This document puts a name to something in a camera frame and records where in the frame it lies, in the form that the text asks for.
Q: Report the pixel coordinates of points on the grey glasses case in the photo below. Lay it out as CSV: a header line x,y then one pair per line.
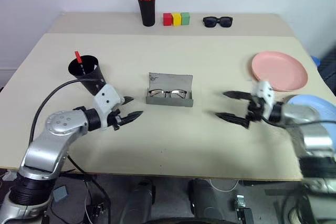
x,y
168,102

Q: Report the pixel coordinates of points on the pink plate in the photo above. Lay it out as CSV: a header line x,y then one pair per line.
x,y
281,70

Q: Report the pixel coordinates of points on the small black floor box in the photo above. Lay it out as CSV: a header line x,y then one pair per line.
x,y
98,209

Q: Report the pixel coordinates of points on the wide black cup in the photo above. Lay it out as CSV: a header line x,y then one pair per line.
x,y
92,82

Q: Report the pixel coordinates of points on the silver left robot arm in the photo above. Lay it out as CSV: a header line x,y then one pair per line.
x,y
60,124

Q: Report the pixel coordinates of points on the yellow block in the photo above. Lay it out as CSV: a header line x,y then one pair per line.
x,y
176,20

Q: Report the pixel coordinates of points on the grey square pad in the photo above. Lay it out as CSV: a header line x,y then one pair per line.
x,y
60,193

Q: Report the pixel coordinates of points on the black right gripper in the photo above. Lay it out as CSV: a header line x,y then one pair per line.
x,y
254,110

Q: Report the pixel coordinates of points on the red block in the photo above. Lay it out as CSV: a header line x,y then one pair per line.
x,y
167,20

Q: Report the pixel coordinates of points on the blue plate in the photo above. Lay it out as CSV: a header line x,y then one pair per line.
x,y
315,102

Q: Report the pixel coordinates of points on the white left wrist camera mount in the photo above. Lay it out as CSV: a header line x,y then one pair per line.
x,y
106,98

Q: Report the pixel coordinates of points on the green block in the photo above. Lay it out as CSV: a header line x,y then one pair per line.
x,y
185,19

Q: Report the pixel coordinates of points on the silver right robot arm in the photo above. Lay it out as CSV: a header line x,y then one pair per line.
x,y
302,115

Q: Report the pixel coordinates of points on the dark chair beside table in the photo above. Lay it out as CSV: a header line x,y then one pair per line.
x,y
328,66

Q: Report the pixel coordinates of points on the tortoiseshell eyeglasses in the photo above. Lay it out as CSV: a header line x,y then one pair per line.
x,y
158,93

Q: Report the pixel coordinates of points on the tall black pen holder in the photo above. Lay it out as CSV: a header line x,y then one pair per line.
x,y
147,14

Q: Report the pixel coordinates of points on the black and silver floor device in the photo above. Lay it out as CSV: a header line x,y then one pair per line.
x,y
242,211

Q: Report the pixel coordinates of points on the dark rounded shape under table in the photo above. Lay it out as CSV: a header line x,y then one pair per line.
x,y
202,199
139,200

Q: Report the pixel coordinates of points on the black pen with red cap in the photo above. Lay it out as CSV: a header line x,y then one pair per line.
x,y
78,56

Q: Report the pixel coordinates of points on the blue plastic container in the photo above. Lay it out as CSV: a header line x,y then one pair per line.
x,y
315,61

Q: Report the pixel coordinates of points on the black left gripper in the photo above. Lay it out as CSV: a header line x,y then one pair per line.
x,y
115,120

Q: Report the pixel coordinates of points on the black sunglasses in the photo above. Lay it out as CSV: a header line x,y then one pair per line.
x,y
210,22

